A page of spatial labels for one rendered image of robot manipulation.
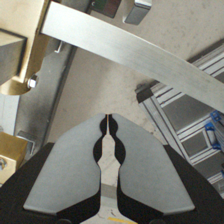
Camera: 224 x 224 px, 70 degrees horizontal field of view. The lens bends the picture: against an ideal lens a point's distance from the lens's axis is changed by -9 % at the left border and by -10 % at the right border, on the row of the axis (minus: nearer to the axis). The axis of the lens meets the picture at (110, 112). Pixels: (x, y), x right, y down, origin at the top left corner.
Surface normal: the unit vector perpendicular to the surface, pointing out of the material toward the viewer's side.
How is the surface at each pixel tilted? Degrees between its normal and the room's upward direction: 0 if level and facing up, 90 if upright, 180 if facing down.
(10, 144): 90
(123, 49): 0
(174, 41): 0
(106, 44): 0
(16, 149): 90
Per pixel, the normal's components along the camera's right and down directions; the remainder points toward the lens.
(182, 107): 0.02, 0.47
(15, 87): 0.62, 0.58
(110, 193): 0.40, -0.81
